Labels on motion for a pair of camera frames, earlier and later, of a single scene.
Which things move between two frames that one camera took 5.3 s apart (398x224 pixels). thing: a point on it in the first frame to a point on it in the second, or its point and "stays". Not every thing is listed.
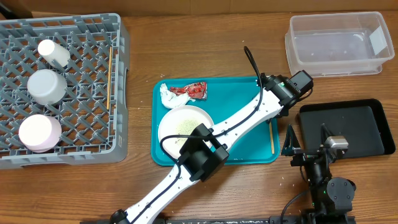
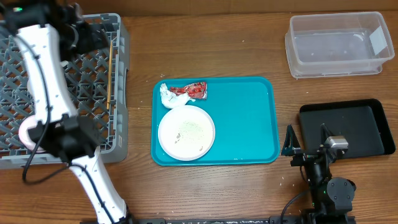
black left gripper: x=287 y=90 to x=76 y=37
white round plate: x=181 y=121 stays
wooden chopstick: x=109 y=78 stays
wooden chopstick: x=271 y=139 to x=111 y=58
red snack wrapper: x=197 y=90 stays
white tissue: x=171 y=101 stays
